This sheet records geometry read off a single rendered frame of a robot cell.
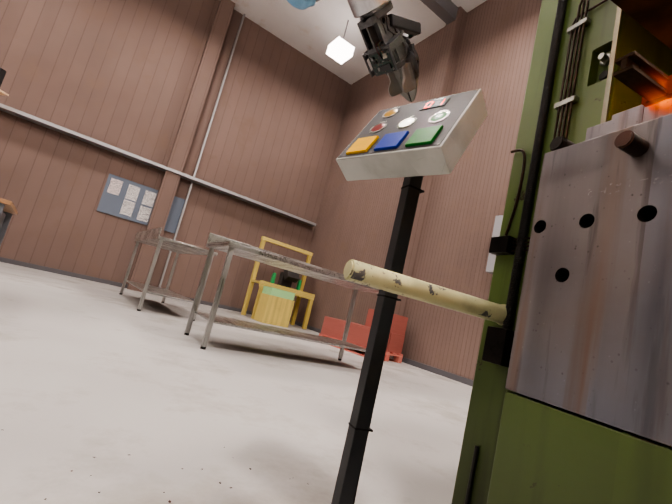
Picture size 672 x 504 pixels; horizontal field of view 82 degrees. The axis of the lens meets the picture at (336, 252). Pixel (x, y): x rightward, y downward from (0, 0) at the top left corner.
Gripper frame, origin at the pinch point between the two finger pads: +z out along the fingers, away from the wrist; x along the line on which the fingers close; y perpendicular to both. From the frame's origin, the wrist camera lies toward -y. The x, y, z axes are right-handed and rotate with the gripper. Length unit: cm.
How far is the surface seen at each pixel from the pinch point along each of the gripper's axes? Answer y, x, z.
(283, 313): -155, -535, 429
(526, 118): -27.1, 14.6, 24.8
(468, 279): -274, -190, 397
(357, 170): 6.3, -20.9, 15.5
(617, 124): 5.1, 40.4, 11.7
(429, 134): 1.3, 1.9, 10.3
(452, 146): 1.6, 6.9, 14.2
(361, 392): 53, -9, 53
